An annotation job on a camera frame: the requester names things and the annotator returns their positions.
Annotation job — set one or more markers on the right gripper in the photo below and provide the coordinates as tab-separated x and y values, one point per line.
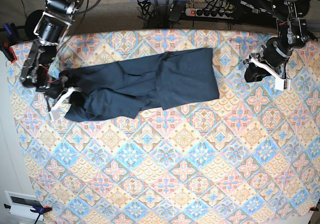
55	93

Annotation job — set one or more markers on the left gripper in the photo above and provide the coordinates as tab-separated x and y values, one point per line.
273	55

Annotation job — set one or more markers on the dark navy t-shirt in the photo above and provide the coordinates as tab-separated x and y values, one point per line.
125	88

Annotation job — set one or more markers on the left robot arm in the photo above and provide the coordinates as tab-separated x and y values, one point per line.
291	27

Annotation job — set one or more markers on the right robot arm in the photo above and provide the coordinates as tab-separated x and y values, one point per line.
50	31

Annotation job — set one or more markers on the patterned colourful tablecloth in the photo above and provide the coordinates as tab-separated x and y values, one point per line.
250	157

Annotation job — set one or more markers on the white power strip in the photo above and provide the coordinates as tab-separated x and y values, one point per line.
210	13

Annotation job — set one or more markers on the blue orange clamp top-left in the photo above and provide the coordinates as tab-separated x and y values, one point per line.
6	46

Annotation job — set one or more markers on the black round stool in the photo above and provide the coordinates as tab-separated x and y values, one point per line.
31	22

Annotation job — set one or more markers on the blue orange clamp bottom-left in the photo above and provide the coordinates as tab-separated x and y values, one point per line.
40	209

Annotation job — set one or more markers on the orange clamp bottom-right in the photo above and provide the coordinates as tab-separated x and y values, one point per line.
314	209

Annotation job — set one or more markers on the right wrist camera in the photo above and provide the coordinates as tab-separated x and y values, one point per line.
53	115

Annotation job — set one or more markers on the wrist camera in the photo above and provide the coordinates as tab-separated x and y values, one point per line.
282	84
53	115

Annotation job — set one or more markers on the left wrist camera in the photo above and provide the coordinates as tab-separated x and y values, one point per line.
282	84

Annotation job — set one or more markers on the white wall vent panel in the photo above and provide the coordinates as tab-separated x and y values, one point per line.
21	205

